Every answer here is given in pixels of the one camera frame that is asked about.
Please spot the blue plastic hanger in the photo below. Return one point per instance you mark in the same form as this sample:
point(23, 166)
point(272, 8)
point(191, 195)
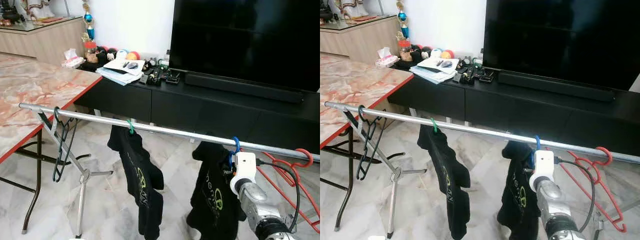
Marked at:
point(236, 145)
point(537, 142)

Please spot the black T-shirt green print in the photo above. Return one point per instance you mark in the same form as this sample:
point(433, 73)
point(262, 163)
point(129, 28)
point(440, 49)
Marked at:
point(450, 185)
point(210, 200)
point(142, 185)
point(515, 200)

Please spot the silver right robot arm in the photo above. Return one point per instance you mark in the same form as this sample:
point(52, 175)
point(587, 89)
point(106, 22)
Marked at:
point(257, 200)
point(552, 195)

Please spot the red plastic hanger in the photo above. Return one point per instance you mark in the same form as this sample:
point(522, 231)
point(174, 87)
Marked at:
point(603, 148)
point(303, 150)

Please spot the green plastic hanger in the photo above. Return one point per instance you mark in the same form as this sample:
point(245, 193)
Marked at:
point(130, 128)
point(434, 126)

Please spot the marble pattern folding table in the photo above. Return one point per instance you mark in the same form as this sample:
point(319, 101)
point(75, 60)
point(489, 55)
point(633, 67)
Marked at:
point(35, 95)
point(350, 85)

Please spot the black soundbar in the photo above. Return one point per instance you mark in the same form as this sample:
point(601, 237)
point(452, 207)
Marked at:
point(555, 86)
point(240, 87)

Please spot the beige wooden sideboard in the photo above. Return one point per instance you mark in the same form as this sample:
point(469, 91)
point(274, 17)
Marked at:
point(360, 42)
point(45, 42)

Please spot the tissue pack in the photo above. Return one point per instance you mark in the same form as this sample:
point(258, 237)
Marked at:
point(386, 60)
point(72, 61)

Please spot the red lidded jar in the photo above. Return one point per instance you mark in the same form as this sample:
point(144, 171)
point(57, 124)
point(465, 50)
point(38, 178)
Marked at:
point(91, 52)
point(404, 50)

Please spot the red tray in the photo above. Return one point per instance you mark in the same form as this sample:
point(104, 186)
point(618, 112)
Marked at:
point(366, 18)
point(52, 20)

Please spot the black television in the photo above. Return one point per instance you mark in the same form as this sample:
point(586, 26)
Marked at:
point(560, 35)
point(240, 35)

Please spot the white figurine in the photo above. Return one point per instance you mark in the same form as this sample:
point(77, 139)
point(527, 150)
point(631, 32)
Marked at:
point(350, 6)
point(37, 7)

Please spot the black TV cabinet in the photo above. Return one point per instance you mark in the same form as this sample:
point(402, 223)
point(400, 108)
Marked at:
point(525, 110)
point(200, 110)

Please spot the stack of papers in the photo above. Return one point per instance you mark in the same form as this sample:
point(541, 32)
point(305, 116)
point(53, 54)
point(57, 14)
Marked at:
point(117, 70)
point(430, 70)

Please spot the black plush toy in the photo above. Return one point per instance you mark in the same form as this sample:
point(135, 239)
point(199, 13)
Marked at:
point(421, 51)
point(106, 52)

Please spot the blue gold trophy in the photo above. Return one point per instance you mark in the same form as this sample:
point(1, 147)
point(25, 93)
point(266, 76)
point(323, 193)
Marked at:
point(89, 19)
point(403, 17)

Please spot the white blue ball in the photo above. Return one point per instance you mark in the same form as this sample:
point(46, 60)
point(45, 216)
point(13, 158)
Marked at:
point(436, 53)
point(122, 54)

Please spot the black computer mouse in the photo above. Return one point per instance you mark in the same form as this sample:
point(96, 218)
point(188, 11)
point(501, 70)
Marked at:
point(131, 65)
point(444, 63)

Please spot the orange ball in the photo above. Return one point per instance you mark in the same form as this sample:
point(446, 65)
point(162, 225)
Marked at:
point(448, 54)
point(134, 56)

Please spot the silver metal clothes rack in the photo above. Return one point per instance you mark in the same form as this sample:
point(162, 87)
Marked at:
point(480, 131)
point(170, 132)

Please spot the black electronic gadget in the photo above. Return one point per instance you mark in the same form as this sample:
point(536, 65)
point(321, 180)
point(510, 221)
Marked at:
point(472, 75)
point(160, 76)

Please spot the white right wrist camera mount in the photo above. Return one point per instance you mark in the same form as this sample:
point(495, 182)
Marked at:
point(245, 167)
point(543, 165)

